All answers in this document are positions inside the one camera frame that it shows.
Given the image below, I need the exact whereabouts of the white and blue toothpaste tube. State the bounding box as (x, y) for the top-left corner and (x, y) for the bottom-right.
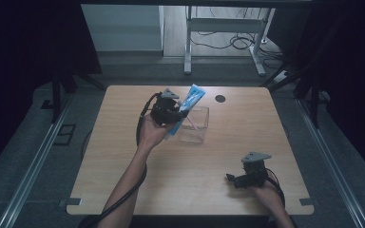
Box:
(164, 83), (207, 141)

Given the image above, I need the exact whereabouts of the black floor cable bundle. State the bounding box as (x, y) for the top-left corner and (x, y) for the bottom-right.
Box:
(190, 7), (287, 70)

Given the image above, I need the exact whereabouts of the metal floor rail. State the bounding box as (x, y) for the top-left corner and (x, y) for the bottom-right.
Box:
(295, 98), (365, 228)
(0, 94), (74, 228)

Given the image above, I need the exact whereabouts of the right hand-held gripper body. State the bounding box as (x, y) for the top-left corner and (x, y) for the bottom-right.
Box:
(234, 151), (272, 190)

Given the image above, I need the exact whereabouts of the black metal stand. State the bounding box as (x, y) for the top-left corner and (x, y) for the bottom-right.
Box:
(40, 65), (106, 125)
(259, 61), (331, 129)

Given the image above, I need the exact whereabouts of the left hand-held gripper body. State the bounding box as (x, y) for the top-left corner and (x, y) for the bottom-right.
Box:
(150, 87), (183, 126)

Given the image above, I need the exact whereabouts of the person's left hand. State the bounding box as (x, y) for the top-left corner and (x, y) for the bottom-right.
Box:
(137, 114), (176, 152)

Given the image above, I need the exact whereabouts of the dark curtain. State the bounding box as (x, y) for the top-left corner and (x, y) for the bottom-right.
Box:
(0, 0), (103, 180)
(267, 0), (365, 179)

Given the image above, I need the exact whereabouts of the thin pink stick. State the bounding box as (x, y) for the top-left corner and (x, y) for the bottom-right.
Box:
(185, 115), (200, 131)

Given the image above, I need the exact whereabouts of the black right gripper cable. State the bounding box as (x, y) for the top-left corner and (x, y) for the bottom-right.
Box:
(265, 168), (287, 208)

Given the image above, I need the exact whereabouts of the white power strip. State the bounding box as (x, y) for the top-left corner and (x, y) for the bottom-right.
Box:
(273, 70), (290, 85)

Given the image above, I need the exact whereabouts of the person's right hand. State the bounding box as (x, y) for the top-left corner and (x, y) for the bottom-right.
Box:
(250, 183), (283, 213)

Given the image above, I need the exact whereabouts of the clear square container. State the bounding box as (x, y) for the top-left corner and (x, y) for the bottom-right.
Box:
(179, 105), (210, 144)

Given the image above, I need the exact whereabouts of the white desk frame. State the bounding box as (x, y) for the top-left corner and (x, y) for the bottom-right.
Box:
(183, 5), (278, 78)

